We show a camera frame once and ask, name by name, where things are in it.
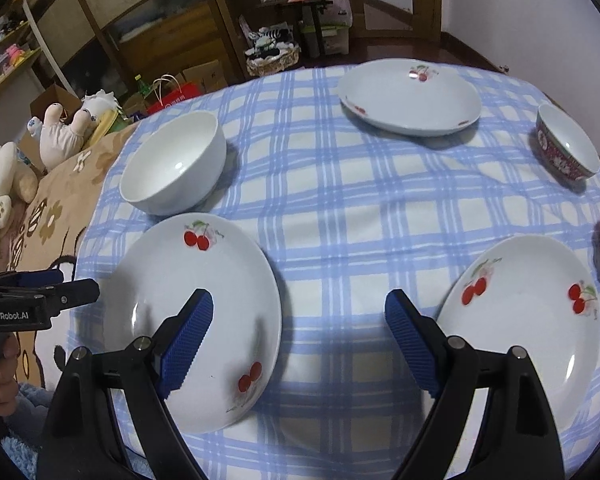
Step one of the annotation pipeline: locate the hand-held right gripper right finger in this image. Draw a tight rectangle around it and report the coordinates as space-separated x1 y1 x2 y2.
384 288 566 480

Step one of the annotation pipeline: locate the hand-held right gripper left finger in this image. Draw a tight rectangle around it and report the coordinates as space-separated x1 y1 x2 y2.
36 287 215 480

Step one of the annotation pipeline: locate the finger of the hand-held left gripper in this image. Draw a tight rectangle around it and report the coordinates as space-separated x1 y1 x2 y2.
42 279 101 317
0 269 65 290

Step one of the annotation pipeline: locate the white cherry plate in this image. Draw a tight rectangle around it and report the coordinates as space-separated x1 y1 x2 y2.
339 58 482 137
432 234 600 433
101 212 282 435

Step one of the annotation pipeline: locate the plain white bowl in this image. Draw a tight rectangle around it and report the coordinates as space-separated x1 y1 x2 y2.
119 111 227 217

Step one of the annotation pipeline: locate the red patterned bowl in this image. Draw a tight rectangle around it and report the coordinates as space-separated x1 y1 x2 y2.
536 103 600 182

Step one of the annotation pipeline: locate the person's left hand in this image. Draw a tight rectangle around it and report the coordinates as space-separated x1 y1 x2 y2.
0 335 21 411

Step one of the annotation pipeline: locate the brown floral blanket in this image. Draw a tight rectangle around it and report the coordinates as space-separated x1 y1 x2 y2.
0 122 141 396

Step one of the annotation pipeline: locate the light blue fuzzy cloth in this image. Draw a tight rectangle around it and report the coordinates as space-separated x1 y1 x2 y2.
0 382 56 466

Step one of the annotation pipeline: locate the pinkish white plush toy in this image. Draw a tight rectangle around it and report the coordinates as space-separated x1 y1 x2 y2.
29 102 101 171

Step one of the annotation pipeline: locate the blue checked tablecloth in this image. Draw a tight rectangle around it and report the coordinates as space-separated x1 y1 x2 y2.
67 62 600 466

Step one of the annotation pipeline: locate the open cardboard box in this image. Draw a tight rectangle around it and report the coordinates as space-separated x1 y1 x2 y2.
30 84 83 126

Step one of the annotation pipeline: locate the white spiky plush toy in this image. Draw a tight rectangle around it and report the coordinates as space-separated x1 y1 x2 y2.
82 89 122 122

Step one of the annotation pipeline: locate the red shopping bag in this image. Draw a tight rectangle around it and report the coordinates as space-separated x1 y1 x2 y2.
147 75 201 113

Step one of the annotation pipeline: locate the white shelf rack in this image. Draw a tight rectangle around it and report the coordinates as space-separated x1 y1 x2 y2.
0 0 48 146

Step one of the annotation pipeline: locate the closed cardboard box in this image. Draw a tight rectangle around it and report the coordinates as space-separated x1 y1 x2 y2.
182 60 228 93

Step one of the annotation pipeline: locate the wooden cabinet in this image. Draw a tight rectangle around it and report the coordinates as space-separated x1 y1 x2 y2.
20 0 246 106

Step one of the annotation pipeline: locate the wicker basket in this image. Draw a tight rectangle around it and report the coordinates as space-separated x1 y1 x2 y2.
245 46 301 77

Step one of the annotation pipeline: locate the white storage box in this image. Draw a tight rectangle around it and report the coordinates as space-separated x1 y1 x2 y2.
300 20 352 58

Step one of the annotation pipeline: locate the zebra plush toy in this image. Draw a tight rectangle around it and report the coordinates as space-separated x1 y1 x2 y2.
240 22 296 57

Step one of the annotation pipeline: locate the small dark table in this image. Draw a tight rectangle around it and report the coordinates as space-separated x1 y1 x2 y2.
257 0 351 58

